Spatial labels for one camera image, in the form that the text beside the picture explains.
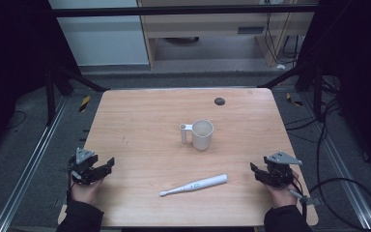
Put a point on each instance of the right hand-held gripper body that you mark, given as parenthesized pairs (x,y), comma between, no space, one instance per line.
(280,167)

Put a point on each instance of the white cabinet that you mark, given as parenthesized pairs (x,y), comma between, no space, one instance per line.
(103,38)

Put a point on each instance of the white electric toothbrush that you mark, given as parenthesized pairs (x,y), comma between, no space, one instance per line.
(195,186)

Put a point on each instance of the black horizontal frame bar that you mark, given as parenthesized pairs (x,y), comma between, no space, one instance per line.
(180,11)

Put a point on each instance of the person's right hand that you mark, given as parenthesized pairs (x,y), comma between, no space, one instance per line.
(282,196)

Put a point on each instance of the person's left hand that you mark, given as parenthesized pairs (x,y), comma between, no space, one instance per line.
(84,192)

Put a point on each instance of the dark curtain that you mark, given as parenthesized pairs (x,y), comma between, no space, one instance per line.
(357,64)
(16,58)

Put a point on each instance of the yellow and black tape strip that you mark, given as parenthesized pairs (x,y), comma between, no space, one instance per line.
(293,100)
(84,103)

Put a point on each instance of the small white round object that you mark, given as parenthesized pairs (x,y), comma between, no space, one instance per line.
(280,66)

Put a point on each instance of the dark round table grommet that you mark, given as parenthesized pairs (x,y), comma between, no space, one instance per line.
(219,101)

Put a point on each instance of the silver metal floor rail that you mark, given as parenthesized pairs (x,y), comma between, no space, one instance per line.
(341,167)
(29,167)

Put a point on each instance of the black metal stand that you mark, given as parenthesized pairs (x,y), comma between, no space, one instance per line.
(317,93)
(50,96)

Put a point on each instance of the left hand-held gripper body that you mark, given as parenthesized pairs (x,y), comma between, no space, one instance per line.
(83,161)

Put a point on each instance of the light wooden desk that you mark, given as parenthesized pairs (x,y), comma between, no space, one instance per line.
(206,24)

